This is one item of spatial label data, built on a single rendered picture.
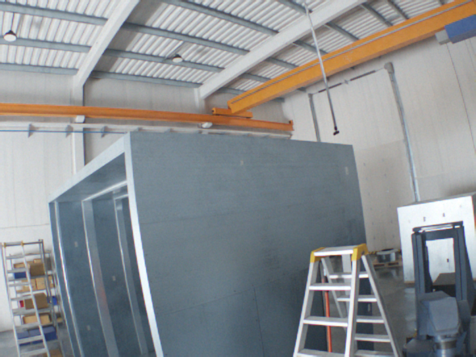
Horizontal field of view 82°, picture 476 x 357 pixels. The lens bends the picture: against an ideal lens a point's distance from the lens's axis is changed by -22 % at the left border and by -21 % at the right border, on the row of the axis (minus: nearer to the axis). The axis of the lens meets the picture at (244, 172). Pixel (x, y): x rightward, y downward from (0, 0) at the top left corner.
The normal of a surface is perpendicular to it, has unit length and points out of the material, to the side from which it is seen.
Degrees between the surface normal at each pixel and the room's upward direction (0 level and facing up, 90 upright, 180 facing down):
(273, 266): 90
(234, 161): 90
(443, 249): 90
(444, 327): 70
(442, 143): 90
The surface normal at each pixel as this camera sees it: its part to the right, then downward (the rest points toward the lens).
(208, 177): 0.66, -0.18
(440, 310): -0.42, -0.39
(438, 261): -0.73, 0.03
